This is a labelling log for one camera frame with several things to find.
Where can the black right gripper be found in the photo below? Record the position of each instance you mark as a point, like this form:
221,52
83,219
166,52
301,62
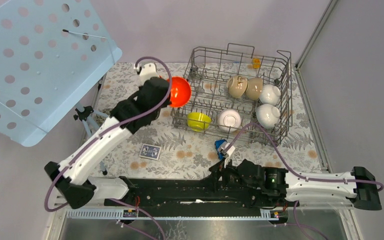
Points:
216,172

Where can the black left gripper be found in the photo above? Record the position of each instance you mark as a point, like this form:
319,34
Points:
168,103

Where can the yellow bowl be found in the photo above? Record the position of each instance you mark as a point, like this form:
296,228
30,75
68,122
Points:
198,121

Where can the beige bowl with leaf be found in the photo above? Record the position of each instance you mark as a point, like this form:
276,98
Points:
236,86

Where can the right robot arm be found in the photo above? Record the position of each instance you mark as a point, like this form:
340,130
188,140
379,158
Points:
270,185

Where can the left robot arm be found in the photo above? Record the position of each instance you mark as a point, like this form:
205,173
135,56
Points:
72,176

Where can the yellow clip on rack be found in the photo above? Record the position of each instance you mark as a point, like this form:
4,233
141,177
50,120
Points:
256,63

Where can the blue toy car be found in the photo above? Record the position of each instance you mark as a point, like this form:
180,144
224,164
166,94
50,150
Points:
217,145

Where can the white bowl upside down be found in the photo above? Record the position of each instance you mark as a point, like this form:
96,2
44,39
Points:
229,120

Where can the blue playing card box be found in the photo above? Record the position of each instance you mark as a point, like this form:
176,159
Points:
151,152

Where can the speckled stone coaster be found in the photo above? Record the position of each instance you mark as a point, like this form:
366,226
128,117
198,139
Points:
99,119

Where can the white bowl front right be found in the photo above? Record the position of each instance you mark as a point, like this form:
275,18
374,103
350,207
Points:
267,115

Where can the floral tablecloth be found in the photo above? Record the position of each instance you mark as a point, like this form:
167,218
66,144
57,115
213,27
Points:
188,154

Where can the light blue tripod stand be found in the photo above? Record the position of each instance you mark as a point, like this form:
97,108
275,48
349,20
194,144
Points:
84,114

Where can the white bowl back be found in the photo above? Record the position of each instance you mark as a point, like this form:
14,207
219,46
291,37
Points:
270,94

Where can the plain beige bowl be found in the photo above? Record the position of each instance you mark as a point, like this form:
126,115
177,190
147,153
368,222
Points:
254,88

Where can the light blue perforated board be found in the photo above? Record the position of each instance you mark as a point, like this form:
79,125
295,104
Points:
52,52

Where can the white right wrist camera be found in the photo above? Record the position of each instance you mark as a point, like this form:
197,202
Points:
227,152

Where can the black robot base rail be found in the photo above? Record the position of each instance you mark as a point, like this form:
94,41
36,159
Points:
228,197

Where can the grey wire dish rack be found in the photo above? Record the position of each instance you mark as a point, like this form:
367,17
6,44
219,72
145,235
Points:
210,71

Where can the aluminium frame post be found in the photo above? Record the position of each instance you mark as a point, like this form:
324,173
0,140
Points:
315,34

